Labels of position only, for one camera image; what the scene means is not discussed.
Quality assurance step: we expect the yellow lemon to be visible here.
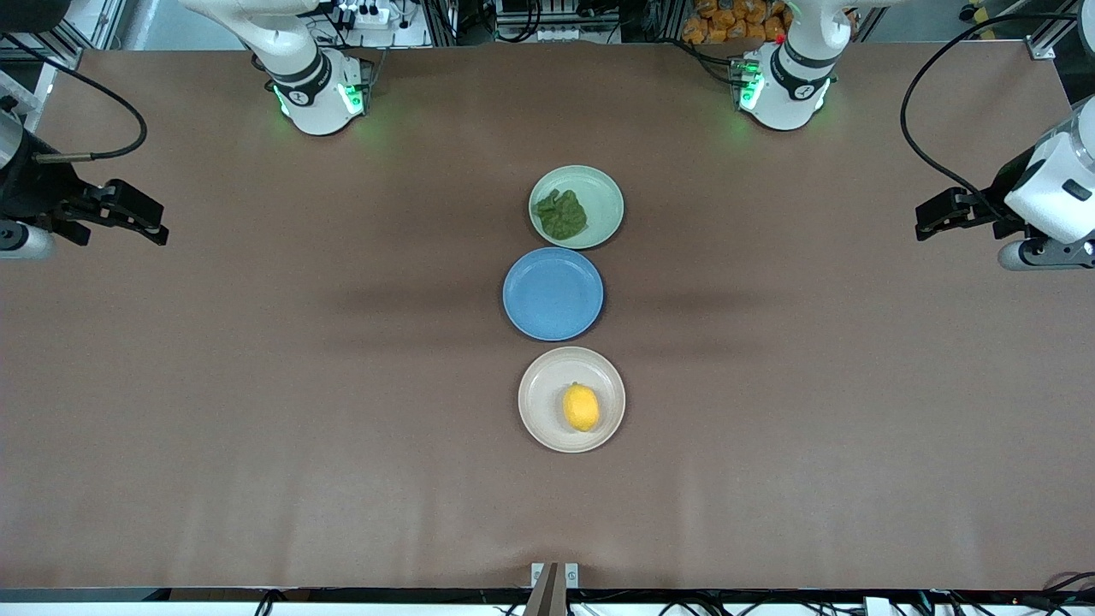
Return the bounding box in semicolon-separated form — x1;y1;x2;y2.
562;382;601;433

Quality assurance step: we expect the pale green plate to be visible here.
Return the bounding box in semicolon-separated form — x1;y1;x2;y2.
528;164;625;250

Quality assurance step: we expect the green lettuce leaf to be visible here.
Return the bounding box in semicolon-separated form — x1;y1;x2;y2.
531;188;589;241

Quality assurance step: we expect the blue plate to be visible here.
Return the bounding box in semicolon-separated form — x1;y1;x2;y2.
502;246;605;342

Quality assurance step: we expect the black equipment rack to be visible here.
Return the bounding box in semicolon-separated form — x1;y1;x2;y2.
423;0;685;45

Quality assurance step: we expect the beige plate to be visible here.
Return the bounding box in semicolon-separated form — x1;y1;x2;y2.
518;346;627;454

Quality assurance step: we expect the metal bracket with post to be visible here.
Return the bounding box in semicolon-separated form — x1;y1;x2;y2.
524;562;580;616

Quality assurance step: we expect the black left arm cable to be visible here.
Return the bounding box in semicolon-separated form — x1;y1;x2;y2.
900;12;1095;225

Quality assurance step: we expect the aluminium frame profile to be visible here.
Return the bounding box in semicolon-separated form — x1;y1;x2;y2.
1022;0;1095;61
0;0;129;69

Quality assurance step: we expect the white power strip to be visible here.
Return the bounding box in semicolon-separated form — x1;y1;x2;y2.
338;0;392;28

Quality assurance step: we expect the bag of orange fruits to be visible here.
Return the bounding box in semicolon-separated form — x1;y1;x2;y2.
682;0;792;45

